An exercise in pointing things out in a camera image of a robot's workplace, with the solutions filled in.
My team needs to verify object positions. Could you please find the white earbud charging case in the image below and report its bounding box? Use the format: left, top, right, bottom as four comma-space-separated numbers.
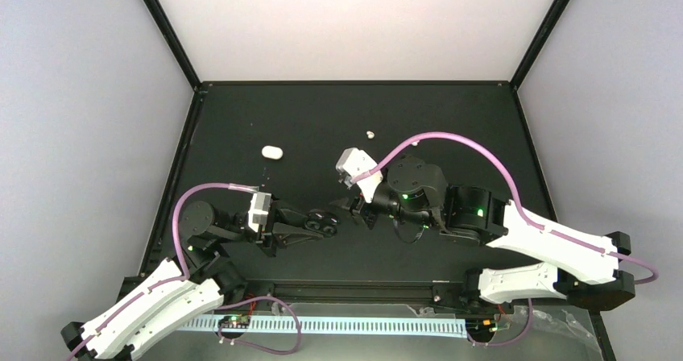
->
261, 145, 284, 160

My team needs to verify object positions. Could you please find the black earbud charging case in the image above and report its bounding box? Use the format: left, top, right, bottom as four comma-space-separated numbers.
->
304, 210, 340, 238

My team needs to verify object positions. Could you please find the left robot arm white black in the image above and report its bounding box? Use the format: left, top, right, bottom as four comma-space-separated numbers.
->
61, 194, 339, 360

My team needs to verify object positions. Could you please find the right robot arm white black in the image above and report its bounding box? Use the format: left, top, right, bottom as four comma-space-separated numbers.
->
335, 156, 635, 312

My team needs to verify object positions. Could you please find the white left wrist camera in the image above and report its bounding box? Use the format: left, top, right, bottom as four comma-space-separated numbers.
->
247, 192, 272, 232

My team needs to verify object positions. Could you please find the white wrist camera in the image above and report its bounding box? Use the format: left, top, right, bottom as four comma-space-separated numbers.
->
247, 192, 272, 232
335, 147, 383, 203

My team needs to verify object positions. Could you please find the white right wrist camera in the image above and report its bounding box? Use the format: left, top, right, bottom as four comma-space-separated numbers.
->
335, 147, 383, 203

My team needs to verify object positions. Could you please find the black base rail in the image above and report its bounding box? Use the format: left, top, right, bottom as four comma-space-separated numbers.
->
217, 276, 477, 306

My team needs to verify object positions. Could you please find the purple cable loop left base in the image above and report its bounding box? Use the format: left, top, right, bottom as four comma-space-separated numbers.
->
216, 295, 304, 355

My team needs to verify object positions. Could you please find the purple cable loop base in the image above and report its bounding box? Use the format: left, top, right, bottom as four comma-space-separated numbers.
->
216, 295, 304, 355
466, 297, 536, 348

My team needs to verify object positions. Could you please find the white slotted cable duct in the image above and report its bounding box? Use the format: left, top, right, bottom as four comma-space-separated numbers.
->
179, 314, 467, 338

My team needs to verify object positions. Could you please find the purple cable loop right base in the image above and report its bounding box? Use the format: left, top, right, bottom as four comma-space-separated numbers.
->
466, 297, 536, 348

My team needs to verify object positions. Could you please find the black frame post left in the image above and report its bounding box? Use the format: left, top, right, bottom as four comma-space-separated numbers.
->
143, 0, 201, 90

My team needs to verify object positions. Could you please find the black frame post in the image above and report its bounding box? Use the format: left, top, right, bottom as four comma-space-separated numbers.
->
143, 0, 201, 90
510, 0, 571, 92

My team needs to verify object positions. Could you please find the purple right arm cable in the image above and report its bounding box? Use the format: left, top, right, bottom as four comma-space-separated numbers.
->
349, 131, 660, 286

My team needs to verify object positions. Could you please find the black frame post right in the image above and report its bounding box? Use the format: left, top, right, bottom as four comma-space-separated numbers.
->
510, 0, 571, 92

